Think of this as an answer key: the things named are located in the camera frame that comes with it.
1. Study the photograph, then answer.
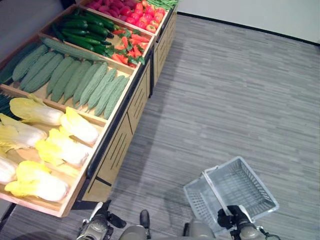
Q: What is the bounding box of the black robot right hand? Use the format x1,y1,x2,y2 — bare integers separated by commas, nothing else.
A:
216,204,253,229

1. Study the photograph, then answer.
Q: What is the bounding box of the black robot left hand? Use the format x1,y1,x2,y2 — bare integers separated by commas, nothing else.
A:
88,199,127,229

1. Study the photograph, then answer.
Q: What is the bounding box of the clear plastic shopping basket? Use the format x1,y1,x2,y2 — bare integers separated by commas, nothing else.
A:
183,156,280,237

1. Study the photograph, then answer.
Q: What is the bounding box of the silver robot right leg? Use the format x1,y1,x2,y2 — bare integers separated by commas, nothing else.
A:
183,219,216,240

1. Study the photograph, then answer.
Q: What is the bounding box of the silver robot leg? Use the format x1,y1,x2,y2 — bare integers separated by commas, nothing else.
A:
183,219,216,240
119,223,152,240

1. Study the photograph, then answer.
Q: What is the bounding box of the silver robot left leg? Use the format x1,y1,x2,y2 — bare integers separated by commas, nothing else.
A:
119,223,152,240

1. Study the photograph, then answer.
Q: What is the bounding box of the dark robot left foot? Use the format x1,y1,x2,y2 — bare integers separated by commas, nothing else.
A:
139,209,151,229

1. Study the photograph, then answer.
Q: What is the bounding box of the wooden cabbage tray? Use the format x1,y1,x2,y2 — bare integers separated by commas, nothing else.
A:
0,83,109,218

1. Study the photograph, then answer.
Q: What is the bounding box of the yellow white napa cabbage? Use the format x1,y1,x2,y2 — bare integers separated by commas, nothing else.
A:
59,106,100,146
4,160,70,202
35,128,93,168
0,149,19,186
9,96,65,126
0,113,48,151

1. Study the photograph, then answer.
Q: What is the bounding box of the wooden bitter gourd tray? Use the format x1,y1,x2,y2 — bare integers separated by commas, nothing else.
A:
0,32,138,128

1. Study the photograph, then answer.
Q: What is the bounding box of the green bitter gourd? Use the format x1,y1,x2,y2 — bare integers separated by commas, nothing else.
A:
72,62,103,109
87,67,118,111
46,56,76,98
19,51,57,91
62,60,93,105
51,59,82,103
11,44,50,82
94,74,126,117
23,53,65,94
0,42,38,85
103,76,131,121
79,61,109,108

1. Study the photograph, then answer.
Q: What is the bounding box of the dark green cucumber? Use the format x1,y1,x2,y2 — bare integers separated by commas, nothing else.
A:
84,34,113,46
61,31,101,46
66,13,105,27
61,19,89,29
84,11,121,32
91,44,115,58
63,37,95,52
87,23,115,39
61,28,89,37
51,23,66,42

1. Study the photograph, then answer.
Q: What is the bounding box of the long green loofah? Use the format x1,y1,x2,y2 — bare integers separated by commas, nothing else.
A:
40,37,106,62

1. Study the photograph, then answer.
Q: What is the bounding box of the wooden cucumber and carrot tray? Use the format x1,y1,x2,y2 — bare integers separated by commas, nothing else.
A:
39,3,156,70

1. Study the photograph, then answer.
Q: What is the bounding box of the wooden cabinet with slats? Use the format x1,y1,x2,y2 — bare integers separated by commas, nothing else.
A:
150,4,179,88

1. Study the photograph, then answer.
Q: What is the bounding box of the green bean pile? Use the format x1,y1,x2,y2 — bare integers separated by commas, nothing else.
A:
146,0,180,11

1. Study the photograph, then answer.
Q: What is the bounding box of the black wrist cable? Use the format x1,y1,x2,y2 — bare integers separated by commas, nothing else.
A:
256,224,282,240

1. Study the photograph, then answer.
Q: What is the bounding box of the wooden cabinet with black frame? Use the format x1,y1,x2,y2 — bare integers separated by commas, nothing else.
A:
71,49,154,211

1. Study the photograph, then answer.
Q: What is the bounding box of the black wall baseboard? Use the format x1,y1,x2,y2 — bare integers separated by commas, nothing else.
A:
176,11,320,47

